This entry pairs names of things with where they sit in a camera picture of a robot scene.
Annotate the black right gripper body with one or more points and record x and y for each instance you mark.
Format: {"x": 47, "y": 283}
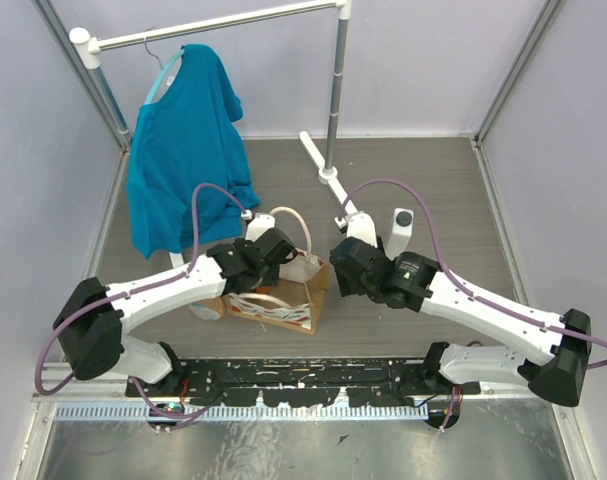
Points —
{"x": 348, "y": 286}

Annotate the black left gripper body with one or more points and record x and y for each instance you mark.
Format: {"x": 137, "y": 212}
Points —
{"x": 265, "y": 272}

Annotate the pink cap bottle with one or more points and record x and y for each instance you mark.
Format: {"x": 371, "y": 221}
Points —
{"x": 208, "y": 309}

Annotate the white bottle grey cap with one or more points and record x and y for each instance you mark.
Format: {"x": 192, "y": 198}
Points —
{"x": 400, "y": 233}

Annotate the white metal clothes rack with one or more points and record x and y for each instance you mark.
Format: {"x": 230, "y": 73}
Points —
{"x": 89, "y": 47}

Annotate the blue pump bottle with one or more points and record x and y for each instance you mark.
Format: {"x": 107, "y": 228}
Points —
{"x": 265, "y": 288}

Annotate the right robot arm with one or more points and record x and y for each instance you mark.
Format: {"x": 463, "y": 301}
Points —
{"x": 544, "y": 351}

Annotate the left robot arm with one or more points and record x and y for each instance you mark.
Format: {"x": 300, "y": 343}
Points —
{"x": 93, "y": 327}

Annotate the burlap canvas bag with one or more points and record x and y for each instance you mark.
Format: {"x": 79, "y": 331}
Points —
{"x": 297, "y": 298}

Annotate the teal t-shirt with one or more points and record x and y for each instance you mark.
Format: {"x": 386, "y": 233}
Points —
{"x": 188, "y": 177}

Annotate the light blue clothes hanger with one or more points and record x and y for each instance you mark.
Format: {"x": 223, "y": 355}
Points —
{"x": 163, "y": 74}

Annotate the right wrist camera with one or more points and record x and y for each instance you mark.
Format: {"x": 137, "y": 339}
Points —
{"x": 359, "y": 225}

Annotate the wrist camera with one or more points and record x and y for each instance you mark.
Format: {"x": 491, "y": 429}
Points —
{"x": 359, "y": 225}
{"x": 258, "y": 225}

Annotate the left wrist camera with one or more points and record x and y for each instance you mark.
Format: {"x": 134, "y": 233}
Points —
{"x": 258, "y": 225}

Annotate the white cable duct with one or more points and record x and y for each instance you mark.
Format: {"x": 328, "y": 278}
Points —
{"x": 137, "y": 411}

